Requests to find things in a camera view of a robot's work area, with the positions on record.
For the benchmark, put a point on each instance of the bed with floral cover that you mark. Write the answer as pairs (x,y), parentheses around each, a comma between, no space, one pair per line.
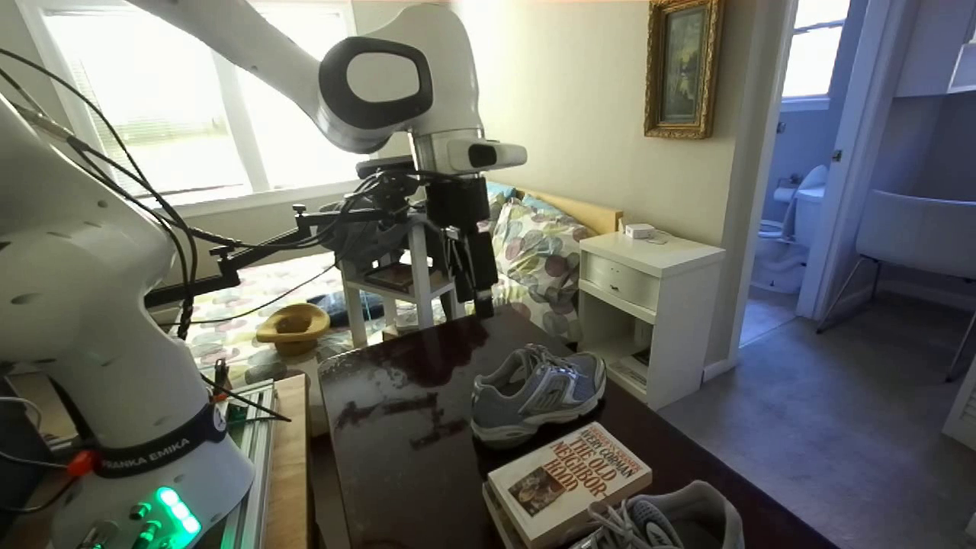
(252,305)

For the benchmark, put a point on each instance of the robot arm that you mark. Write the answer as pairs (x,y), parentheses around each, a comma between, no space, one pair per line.
(84,290)

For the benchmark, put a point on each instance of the book under paperback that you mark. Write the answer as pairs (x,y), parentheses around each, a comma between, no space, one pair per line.
(497,518)

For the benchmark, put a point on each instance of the camera on mount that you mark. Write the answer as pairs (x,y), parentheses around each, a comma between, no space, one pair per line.
(259,248)

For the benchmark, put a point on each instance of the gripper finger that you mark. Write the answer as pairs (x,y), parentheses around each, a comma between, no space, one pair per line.
(456,255)
(483,267)

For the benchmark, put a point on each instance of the stack of books in nightstand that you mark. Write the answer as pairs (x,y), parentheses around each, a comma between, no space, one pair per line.
(631,370)

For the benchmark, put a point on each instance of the small white side table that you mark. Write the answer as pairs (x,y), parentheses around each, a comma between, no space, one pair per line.
(419,259)

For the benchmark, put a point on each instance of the gold framed painting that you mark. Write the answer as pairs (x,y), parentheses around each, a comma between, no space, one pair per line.
(682,65)

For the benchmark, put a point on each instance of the white paperback book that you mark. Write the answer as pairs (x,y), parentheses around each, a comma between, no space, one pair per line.
(572,480)

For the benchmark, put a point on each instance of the nightstand drawer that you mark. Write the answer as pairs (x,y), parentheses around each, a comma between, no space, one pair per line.
(619,280)

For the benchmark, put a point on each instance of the floral pillow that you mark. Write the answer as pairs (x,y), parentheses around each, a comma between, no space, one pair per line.
(537,259)

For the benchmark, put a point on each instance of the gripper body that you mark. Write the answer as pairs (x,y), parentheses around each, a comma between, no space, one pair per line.
(457,202)

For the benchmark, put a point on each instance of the bathroom window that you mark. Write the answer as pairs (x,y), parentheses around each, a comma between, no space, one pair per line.
(814,49)

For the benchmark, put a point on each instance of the white door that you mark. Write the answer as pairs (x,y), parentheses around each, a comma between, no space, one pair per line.
(846,191)

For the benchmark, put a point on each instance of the dark blue cushion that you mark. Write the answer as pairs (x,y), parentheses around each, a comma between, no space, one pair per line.
(354,305)

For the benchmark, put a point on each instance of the small white box device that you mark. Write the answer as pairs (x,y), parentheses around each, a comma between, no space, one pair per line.
(639,230)

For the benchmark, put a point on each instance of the yellow hat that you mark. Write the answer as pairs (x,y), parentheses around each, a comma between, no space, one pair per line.
(293,324)

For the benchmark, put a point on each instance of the white toilet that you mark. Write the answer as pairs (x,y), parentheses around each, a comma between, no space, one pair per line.
(793,229)

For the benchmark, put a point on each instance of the large window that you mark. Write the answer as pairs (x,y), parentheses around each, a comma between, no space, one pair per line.
(160,107)

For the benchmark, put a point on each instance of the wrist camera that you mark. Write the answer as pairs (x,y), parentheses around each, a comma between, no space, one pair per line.
(385,166)

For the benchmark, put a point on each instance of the white chair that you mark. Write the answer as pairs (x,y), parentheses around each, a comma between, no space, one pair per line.
(915,229)

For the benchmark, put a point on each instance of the grey sneaker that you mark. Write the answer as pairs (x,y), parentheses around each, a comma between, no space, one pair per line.
(679,518)
(534,393)

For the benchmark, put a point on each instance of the white nightstand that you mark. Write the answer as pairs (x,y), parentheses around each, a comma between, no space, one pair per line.
(671,305)

